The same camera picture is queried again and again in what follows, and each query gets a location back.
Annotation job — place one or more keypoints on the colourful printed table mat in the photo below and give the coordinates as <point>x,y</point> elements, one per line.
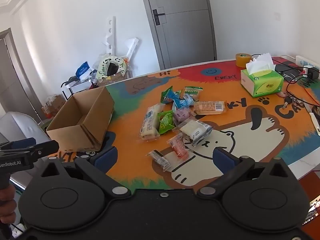
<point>250,135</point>

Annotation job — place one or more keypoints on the bunch of keys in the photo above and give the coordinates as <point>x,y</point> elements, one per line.
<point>288,101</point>

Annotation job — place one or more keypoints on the white sandwich packet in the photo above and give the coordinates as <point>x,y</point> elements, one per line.
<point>195,130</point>

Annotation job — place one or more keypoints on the grey door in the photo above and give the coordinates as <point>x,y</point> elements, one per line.
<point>185,22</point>

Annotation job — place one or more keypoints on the small white cake packet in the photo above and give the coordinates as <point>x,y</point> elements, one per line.
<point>160,159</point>

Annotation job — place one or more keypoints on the black charger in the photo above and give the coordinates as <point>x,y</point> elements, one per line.
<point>313,72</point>

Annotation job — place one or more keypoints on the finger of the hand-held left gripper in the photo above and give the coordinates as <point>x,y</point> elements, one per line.
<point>22,142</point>
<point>45,148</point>

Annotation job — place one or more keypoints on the brown cake packet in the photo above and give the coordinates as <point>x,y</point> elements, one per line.
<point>208,107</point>

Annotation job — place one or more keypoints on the black shoe rack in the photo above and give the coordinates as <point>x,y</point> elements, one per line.
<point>75,85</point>

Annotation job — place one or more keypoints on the brown tape roll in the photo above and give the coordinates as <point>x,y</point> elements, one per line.
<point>243,60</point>

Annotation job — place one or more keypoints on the green tissue box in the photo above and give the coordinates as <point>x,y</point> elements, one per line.
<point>265,83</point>

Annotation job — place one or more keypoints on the taped cardboard box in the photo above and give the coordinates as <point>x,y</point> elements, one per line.
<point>112,78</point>

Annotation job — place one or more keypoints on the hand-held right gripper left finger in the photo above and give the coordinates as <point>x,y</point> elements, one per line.
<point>106,159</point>

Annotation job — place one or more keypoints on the person's left hand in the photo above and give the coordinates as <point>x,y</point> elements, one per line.
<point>7,203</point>

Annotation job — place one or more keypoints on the red snack packet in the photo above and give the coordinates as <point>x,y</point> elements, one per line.
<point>178,146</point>

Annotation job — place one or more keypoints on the grey chair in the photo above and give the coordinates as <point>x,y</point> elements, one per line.
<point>20,127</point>

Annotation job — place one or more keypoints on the blue plastic bag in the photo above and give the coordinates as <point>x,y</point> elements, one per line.
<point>83,69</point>

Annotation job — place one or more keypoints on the grey open doorway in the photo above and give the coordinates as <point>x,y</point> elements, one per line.
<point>15,80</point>

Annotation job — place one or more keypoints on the white bracket board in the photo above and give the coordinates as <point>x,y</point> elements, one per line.
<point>132,47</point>

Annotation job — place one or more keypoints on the pink mochi packet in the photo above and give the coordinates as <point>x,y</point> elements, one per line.
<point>182,114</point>

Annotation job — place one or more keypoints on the green white snack packet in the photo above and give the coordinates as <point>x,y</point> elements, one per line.
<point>193,90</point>

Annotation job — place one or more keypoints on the white power strip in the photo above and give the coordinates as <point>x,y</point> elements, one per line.
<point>306,61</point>

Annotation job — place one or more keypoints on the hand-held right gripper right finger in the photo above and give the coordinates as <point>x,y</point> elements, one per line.
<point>223,158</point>

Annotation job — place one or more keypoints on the tall white shelf board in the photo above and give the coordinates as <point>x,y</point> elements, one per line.
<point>111,35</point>

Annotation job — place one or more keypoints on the green pastry packet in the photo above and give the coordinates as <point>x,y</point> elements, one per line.
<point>165,122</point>

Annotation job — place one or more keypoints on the printed cartons on floor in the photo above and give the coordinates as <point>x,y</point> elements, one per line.
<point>53,106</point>

